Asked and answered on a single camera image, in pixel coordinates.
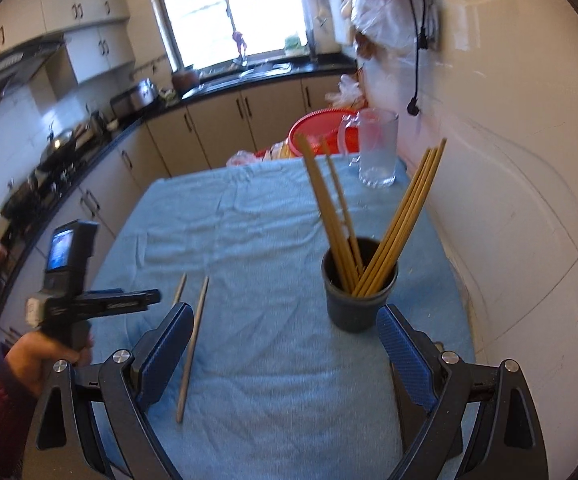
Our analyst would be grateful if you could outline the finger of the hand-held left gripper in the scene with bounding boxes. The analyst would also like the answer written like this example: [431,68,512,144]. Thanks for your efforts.
[85,287,161,314]

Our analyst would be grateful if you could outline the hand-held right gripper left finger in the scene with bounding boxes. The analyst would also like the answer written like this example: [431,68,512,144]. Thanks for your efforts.
[22,302,195,480]

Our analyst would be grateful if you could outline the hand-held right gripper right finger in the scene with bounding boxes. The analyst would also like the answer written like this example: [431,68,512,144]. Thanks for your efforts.
[375,304,550,480]

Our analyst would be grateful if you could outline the dark grey chopstick holder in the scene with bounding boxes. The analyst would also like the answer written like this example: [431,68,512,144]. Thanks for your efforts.
[320,236,400,334]

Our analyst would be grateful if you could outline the person's left hand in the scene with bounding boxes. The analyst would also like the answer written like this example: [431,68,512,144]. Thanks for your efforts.
[4,331,95,397]

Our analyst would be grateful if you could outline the dark frying pan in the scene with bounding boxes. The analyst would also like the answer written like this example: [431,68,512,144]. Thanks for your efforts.
[0,186,36,222]

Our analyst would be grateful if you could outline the blue-grey towel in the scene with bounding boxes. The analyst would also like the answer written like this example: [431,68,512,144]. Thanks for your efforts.
[89,157,476,480]

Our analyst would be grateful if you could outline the black wok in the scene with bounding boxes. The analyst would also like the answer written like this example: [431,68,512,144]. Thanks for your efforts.
[38,126,78,162]

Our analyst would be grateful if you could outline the black kitchen countertop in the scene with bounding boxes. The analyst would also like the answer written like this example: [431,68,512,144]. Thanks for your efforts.
[0,52,357,311]

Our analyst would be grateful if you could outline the clear glass mug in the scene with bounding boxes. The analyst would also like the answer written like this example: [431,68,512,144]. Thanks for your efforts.
[337,108,400,189]

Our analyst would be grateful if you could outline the yellow food bag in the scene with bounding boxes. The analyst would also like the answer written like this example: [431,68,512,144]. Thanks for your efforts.
[255,141,296,162]

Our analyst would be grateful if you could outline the brown clay pot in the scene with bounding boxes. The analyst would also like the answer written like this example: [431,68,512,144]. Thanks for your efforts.
[171,67,201,96]

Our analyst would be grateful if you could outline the range hood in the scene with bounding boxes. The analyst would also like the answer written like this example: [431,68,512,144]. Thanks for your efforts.
[0,40,66,117]

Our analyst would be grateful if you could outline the red plastic basket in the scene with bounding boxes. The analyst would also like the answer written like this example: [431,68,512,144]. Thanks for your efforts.
[288,108,366,159]

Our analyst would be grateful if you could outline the clear plastic bag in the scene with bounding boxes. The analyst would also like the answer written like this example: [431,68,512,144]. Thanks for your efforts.
[324,73,371,111]

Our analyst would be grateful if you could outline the sink faucet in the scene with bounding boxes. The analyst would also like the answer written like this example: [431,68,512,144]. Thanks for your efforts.
[232,30,251,69]

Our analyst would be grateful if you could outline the kitchen window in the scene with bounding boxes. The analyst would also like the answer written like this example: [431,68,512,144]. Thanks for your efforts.
[151,0,316,70]

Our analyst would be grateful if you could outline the white hanging plastic bag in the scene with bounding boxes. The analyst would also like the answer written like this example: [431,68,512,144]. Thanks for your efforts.
[351,0,421,52]

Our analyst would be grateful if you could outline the black power cable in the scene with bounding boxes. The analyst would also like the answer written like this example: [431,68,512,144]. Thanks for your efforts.
[403,0,433,117]

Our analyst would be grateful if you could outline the beige wall cabinets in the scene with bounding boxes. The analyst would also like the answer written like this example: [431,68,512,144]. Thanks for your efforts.
[0,0,136,87]

